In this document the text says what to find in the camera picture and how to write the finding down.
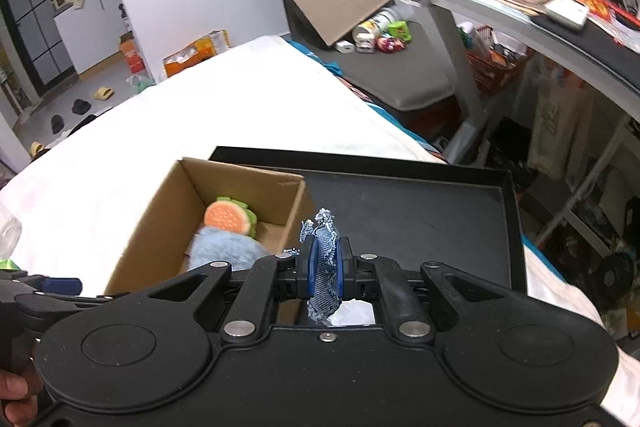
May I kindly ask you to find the red plastic basket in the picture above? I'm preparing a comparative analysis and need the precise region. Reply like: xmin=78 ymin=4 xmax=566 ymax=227
xmin=466 ymin=25 xmax=534 ymax=95

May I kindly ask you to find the grey bench cushion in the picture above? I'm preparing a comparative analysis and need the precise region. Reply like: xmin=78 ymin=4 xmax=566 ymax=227
xmin=291 ymin=22 xmax=454 ymax=112

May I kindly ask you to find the blue denim fabric toy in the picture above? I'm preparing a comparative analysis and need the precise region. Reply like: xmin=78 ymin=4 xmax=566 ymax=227
xmin=298 ymin=208 xmax=343 ymax=326

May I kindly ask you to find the white plastic bag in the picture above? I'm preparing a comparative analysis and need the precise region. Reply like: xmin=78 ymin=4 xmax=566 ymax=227
xmin=527 ymin=57 xmax=591 ymax=181

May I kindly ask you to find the white soft ball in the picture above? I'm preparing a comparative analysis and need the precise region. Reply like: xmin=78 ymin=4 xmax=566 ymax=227
xmin=328 ymin=299 xmax=375 ymax=327

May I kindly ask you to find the white canister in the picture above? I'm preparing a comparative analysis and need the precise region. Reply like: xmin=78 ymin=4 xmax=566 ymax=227
xmin=352 ymin=6 xmax=399 ymax=41

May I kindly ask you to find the orange paper bag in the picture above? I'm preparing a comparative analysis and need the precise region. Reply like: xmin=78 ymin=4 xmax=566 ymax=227
xmin=163 ymin=29 xmax=231 ymax=78

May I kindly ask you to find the yellow slipper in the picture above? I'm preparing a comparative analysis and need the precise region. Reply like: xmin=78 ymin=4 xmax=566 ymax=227
xmin=93 ymin=87 xmax=115 ymax=101

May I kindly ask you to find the small black fan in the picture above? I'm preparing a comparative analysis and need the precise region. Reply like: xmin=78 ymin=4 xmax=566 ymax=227
xmin=596 ymin=251 xmax=637 ymax=303

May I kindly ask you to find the brown cardboard box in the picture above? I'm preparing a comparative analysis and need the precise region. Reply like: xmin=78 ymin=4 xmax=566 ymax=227
xmin=105 ymin=158 xmax=317 ymax=295

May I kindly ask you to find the fluffy blue plush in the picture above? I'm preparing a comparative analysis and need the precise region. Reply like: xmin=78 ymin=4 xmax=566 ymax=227
xmin=186 ymin=227 xmax=270 ymax=271

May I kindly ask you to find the person's left hand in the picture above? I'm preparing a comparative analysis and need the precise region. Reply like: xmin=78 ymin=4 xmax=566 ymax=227
xmin=0 ymin=359 xmax=43 ymax=426

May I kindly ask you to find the white kitchen cabinet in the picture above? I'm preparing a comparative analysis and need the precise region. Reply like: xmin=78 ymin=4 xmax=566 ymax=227
xmin=54 ymin=0 xmax=126 ymax=74

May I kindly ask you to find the grey curved desk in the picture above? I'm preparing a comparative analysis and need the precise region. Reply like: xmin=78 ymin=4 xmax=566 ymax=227
xmin=413 ymin=0 xmax=639 ymax=119

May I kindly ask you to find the plush burger toy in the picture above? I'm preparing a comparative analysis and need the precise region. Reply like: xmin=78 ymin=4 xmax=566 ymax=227
xmin=203 ymin=196 xmax=258 ymax=239

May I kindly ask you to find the clear glass jar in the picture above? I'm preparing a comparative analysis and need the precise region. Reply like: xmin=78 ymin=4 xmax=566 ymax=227
xmin=0 ymin=204 xmax=22 ymax=261

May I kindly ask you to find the green tissue pack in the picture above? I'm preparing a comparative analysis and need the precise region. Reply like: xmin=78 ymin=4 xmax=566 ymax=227
xmin=0 ymin=259 xmax=18 ymax=271

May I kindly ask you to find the black shallow tray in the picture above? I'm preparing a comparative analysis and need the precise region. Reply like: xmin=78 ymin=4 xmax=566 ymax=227
xmin=210 ymin=146 xmax=527 ymax=293

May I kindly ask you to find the white remote control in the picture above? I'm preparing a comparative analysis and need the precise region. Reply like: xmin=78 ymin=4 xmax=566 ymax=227
xmin=544 ymin=0 xmax=590 ymax=32

